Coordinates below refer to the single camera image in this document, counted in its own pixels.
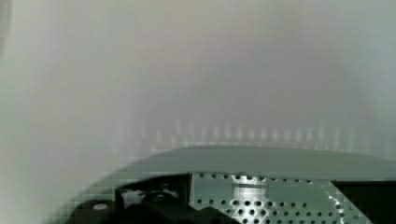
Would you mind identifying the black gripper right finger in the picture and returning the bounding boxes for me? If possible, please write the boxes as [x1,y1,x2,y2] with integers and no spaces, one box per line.
[332,180,396,224]

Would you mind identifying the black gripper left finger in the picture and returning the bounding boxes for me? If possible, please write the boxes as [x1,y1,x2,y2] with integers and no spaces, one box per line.
[66,173,240,224]

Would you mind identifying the green plastic strainer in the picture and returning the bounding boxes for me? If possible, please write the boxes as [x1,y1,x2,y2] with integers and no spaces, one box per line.
[46,146,395,224]

